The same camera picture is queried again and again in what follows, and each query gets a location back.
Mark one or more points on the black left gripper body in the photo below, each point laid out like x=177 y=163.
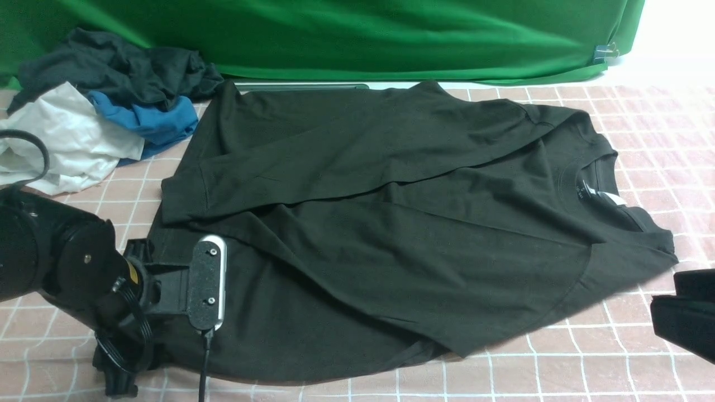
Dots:
x=139 y=309

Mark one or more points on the dark gray long-sleeve top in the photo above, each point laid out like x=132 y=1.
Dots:
x=373 y=229

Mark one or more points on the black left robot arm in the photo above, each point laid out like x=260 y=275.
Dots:
x=69 y=257

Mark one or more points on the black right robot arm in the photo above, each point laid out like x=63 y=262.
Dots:
x=686 y=319

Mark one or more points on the crumpled white garment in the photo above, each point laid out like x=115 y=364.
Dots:
x=84 y=147

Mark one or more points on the crumpled blue garment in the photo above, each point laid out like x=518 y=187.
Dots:
x=160 y=130

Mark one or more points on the crumpled black garment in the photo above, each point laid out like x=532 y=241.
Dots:
x=129 y=75

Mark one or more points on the green backdrop cloth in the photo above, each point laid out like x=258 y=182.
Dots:
x=512 y=43

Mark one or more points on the blue binder clip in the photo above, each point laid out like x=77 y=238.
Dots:
x=602 y=54

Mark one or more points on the pink checkered tablecloth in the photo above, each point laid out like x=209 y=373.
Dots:
x=664 y=137

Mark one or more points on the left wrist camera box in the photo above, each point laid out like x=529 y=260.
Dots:
x=206 y=297

